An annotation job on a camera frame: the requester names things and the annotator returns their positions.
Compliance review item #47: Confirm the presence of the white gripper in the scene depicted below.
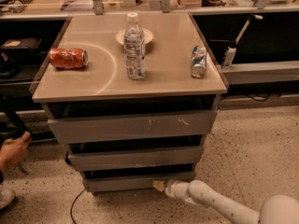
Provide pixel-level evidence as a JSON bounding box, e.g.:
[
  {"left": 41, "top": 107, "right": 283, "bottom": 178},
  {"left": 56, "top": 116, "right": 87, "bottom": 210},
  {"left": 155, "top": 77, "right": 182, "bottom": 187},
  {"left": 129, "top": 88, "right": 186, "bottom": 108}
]
[{"left": 152, "top": 179, "right": 191, "bottom": 202}]

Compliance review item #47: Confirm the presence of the white shoe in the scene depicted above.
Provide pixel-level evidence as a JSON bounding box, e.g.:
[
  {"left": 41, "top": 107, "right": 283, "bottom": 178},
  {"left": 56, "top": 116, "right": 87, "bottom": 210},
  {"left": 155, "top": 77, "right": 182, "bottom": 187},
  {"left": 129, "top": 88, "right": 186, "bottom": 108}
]
[{"left": 0, "top": 189, "right": 15, "bottom": 210}]

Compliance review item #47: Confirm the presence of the grey middle drawer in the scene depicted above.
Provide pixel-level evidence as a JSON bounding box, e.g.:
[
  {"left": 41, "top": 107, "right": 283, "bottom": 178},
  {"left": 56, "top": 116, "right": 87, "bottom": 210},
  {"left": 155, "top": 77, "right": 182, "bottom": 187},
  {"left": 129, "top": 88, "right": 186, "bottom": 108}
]
[{"left": 69, "top": 146, "right": 203, "bottom": 172}]

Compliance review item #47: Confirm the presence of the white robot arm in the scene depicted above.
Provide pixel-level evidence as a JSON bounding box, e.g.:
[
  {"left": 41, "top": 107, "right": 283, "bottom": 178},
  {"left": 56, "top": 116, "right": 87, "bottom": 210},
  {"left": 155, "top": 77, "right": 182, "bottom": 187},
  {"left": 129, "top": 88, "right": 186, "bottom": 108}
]
[{"left": 152, "top": 179, "right": 299, "bottom": 224}]

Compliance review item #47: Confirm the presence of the small white plate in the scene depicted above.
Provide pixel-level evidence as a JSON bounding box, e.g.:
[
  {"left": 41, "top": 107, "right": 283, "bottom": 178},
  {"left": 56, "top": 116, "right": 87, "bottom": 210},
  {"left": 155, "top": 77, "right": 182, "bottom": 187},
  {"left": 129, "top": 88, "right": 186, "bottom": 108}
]
[{"left": 115, "top": 29, "right": 153, "bottom": 45}]

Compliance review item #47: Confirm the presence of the black box on shelf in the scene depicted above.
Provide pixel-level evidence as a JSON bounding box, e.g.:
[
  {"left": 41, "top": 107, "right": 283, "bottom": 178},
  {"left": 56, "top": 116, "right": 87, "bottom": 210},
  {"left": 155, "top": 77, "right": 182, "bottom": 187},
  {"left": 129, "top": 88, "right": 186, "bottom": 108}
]
[{"left": 1, "top": 37, "right": 41, "bottom": 50}]

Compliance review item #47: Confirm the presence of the grey drawer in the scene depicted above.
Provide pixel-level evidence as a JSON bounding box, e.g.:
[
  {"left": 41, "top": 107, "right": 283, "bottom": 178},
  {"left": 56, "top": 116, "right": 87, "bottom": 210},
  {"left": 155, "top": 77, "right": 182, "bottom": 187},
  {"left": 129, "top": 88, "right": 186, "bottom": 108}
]
[
  {"left": 48, "top": 110, "right": 217, "bottom": 144},
  {"left": 82, "top": 171, "right": 195, "bottom": 192},
  {"left": 69, "top": 146, "right": 203, "bottom": 172}
]

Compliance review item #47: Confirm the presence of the clear plastic water bottle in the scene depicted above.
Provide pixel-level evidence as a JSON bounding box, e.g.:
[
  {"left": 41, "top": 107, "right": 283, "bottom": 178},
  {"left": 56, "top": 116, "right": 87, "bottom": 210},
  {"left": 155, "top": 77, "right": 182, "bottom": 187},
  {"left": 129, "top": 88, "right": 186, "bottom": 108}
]
[{"left": 123, "top": 12, "right": 145, "bottom": 79}]

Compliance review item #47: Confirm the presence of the grey bottom drawer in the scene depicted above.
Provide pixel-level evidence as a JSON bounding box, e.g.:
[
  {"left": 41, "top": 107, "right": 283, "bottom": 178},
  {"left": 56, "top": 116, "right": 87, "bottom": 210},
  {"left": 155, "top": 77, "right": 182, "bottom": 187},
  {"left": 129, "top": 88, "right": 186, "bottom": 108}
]
[{"left": 82, "top": 171, "right": 195, "bottom": 192}]

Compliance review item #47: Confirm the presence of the grey top drawer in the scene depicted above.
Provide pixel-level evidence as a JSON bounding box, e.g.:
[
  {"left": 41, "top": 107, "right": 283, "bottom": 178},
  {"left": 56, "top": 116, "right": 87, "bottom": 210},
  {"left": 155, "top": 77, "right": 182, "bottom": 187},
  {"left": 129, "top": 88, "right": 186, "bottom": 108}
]
[{"left": 48, "top": 110, "right": 217, "bottom": 144}]

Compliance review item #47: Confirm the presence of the grey drawer cabinet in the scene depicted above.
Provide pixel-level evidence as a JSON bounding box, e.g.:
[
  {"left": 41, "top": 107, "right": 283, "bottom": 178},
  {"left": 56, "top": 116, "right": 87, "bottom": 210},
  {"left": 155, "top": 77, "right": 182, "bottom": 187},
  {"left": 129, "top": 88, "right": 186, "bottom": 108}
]
[{"left": 32, "top": 13, "right": 227, "bottom": 180}]

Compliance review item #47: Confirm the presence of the white tube with nozzle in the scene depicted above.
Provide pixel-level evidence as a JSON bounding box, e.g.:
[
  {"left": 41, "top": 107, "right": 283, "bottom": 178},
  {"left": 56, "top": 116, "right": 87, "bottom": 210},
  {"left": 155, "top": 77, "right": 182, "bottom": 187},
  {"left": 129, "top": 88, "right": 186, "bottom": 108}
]
[{"left": 221, "top": 14, "right": 263, "bottom": 69}]

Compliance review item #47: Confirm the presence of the crushed orange soda can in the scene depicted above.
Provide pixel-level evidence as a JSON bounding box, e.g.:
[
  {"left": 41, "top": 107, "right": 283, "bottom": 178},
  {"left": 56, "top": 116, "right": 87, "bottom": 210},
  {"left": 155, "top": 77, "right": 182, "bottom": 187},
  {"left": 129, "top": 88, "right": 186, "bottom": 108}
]
[{"left": 50, "top": 49, "right": 89, "bottom": 70}]

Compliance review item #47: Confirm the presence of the black floor cable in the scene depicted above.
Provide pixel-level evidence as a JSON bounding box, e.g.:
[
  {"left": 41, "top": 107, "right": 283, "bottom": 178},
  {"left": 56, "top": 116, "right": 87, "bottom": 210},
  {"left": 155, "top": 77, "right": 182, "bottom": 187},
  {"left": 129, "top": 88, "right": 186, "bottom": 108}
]
[{"left": 69, "top": 188, "right": 88, "bottom": 224}]

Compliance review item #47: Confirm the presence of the person's hand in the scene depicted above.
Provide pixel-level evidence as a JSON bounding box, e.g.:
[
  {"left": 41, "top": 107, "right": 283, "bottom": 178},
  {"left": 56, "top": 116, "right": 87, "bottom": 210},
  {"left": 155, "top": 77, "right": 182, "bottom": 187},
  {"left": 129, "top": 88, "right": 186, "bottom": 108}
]
[{"left": 0, "top": 132, "right": 31, "bottom": 172}]

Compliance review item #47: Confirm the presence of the blue and silver soda can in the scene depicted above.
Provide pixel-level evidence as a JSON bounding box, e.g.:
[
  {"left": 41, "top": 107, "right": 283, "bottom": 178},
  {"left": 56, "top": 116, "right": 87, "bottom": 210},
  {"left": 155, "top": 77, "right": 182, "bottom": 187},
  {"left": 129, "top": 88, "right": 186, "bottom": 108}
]
[{"left": 191, "top": 46, "right": 206, "bottom": 78}]

